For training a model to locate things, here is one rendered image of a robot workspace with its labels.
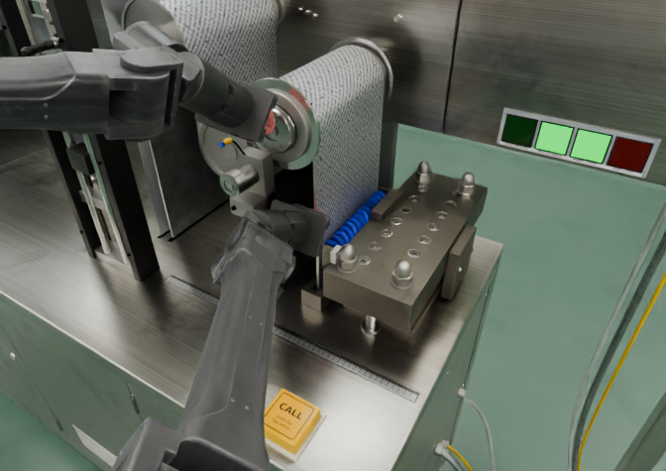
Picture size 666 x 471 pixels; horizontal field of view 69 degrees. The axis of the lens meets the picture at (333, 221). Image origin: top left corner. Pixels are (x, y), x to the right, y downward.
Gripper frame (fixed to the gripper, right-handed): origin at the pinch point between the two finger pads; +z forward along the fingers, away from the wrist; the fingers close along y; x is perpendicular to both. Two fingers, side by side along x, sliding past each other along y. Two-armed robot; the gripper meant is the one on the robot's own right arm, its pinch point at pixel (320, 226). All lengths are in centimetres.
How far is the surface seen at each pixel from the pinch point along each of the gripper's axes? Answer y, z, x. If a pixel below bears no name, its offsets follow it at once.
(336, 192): 0.3, 2.0, 6.1
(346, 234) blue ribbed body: 3.1, 4.5, -0.7
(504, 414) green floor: 38, 106, -62
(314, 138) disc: 0.5, -10.8, 14.2
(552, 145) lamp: 30.2, 20.5, 24.1
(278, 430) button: 10.2, -16.8, -26.7
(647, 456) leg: 74, 80, -45
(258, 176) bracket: -7.9, -10.5, 6.2
